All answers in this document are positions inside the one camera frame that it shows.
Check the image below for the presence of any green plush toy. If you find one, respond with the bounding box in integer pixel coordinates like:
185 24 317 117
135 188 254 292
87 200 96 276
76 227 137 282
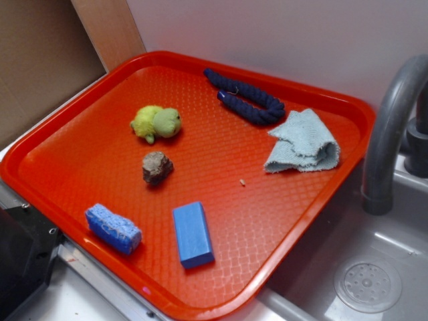
130 105 181 144

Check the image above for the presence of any light blue cloth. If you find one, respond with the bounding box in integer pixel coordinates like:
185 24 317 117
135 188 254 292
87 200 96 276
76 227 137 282
264 108 340 173

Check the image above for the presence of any dark blue rope toy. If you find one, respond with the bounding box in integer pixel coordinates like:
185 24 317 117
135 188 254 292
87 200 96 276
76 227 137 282
203 68 286 126

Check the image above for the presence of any blue sponge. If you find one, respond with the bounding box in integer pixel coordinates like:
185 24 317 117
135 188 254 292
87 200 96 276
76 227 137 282
85 203 142 255

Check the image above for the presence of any grey toy faucet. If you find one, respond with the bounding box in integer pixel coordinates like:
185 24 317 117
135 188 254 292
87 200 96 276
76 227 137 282
361 54 427 215

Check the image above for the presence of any grey toy sink basin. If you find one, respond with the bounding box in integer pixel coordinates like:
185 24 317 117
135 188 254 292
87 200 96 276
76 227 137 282
259 152 428 321

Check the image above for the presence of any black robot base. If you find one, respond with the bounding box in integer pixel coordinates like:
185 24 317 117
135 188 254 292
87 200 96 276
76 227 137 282
1 204 62 320

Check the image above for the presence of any sink drain strainer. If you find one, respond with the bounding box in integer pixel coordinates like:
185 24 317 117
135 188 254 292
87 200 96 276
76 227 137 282
334 255 402 314

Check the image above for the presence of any blue rectangular block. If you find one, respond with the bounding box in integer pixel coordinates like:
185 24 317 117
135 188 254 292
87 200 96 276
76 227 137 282
173 202 215 269

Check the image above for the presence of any brown cardboard panel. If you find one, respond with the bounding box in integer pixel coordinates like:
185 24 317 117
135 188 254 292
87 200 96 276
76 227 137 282
1 1 145 148

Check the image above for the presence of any brown rock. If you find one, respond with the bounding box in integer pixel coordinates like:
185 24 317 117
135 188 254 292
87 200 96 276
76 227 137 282
142 151 174 186

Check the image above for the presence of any red plastic tray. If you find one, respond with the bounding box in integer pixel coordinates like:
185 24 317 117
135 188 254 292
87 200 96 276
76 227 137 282
1 51 375 320

